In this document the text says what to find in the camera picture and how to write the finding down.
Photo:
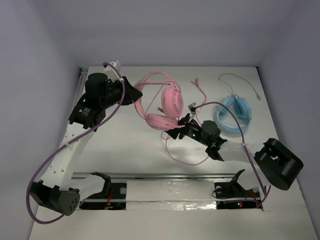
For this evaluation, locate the pink headphones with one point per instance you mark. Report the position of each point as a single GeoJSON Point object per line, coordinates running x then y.
{"type": "Point", "coordinates": [171, 100]}

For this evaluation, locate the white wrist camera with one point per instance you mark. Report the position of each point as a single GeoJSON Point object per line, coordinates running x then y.
{"type": "Point", "coordinates": [112, 70]}
{"type": "Point", "coordinates": [193, 108]}

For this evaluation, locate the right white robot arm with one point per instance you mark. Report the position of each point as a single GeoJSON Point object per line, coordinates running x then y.
{"type": "Point", "coordinates": [270, 163]}

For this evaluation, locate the blue headphones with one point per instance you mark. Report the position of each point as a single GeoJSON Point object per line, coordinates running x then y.
{"type": "Point", "coordinates": [242, 111]}

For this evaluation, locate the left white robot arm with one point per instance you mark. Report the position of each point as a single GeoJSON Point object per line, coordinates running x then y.
{"type": "Point", "coordinates": [51, 186]}

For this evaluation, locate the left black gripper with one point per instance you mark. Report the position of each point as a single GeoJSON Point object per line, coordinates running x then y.
{"type": "Point", "coordinates": [124, 89]}

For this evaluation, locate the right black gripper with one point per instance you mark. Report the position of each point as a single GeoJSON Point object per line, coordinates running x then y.
{"type": "Point", "coordinates": [174, 132]}

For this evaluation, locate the white foam block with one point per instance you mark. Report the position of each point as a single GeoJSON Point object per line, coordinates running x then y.
{"type": "Point", "coordinates": [169, 195]}

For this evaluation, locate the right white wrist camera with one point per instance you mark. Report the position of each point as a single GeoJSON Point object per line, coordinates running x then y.
{"type": "Point", "coordinates": [193, 108]}

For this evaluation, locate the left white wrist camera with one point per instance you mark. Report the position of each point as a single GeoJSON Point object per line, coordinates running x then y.
{"type": "Point", "coordinates": [112, 70]}

